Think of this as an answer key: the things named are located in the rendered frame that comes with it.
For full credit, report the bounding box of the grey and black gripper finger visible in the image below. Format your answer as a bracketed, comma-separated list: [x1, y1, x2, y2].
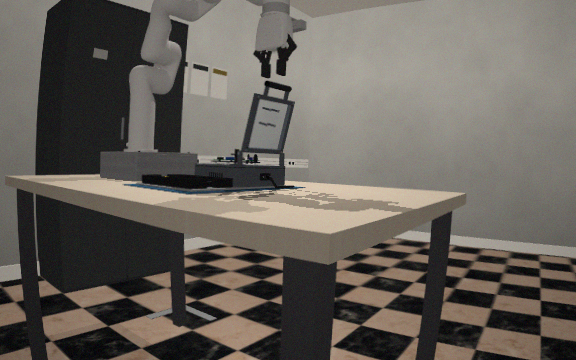
[276, 34, 297, 76]
[253, 50, 272, 78]

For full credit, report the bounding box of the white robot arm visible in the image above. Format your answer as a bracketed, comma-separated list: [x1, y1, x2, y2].
[124, 0, 290, 152]

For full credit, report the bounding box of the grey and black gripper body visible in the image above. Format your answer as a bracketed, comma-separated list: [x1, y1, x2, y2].
[255, 11, 293, 54]

